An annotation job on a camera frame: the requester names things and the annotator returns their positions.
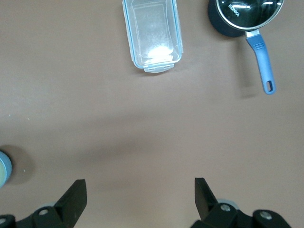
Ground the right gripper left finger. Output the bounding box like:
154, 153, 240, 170
0, 179, 88, 228

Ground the glass pot lid blue knob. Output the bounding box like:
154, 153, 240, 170
214, 0, 285, 31

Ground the blue bowl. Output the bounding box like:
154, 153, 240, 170
0, 151, 13, 190

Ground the clear plastic food container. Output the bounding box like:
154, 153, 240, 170
122, 0, 184, 74

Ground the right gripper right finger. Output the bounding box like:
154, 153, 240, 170
189, 177, 293, 228

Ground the black saucepan blue handle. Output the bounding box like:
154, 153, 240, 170
207, 0, 285, 95

